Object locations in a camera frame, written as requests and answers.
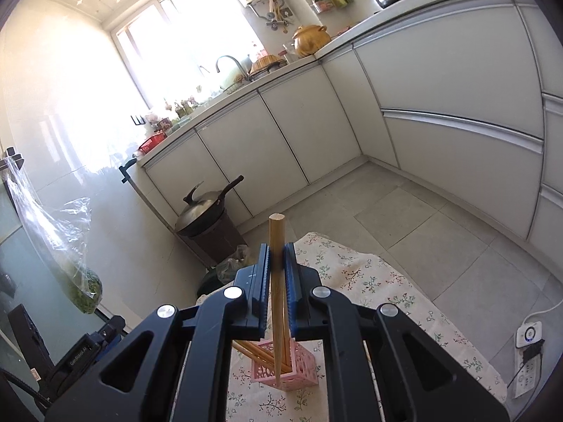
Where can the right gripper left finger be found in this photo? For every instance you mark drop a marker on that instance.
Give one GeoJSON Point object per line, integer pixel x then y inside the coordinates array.
{"type": "Point", "coordinates": [250, 318]}

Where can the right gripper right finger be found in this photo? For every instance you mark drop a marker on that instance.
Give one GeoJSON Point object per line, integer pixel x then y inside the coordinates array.
{"type": "Point", "coordinates": [304, 321]}

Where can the wooden chopstick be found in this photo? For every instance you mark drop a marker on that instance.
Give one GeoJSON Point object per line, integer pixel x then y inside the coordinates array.
{"type": "Point", "coordinates": [252, 353]}
{"type": "Point", "coordinates": [280, 330]}

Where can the plastic bag on floor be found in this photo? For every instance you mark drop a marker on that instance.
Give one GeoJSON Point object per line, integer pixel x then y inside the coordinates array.
{"type": "Point", "coordinates": [226, 270]}

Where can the dark brown bin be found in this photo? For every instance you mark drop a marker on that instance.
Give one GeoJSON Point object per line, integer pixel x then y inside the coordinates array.
{"type": "Point", "coordinates": [218, 242]}

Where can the wooden chopstick in basket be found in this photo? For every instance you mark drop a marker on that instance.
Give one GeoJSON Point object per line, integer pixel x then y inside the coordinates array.
{"type": "Point", "coordinates": [252, 353]}

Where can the black wok with lid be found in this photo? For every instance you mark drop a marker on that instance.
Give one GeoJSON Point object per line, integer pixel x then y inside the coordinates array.
{"type": "Point", "coordinates": [203, 211]}

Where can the pink perforated utensil basket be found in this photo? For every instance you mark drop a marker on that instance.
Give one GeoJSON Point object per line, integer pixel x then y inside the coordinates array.
{"type": "Point", "coordinates": [300, 373]}

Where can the floral tablecloth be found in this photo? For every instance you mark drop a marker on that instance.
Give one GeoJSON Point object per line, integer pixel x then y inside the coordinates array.
{"type": "Point", "coordinates": [379, 365]}

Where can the plastic bag of greens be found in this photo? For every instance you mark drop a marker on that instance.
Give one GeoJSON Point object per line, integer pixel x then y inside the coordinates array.
{"type": "Point", "coordinates": [59, 236]}

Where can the red basket on counter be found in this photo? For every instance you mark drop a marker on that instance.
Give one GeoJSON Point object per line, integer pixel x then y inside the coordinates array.
{"type": "Point", "coordinates": [151, 142]}

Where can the woven basket on counter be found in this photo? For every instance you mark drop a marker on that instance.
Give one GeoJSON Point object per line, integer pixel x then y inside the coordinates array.
{"type": "Point", "coordinates": [267, 62]}

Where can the yellow clay pot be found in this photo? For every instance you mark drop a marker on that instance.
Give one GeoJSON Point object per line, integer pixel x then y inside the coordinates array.
{"type": "Point", "coordinates": [310, 39]}

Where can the white power strip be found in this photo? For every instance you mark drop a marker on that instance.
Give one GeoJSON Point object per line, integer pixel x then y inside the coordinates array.
{"type": "Point", "coordinates": [528, 347]}

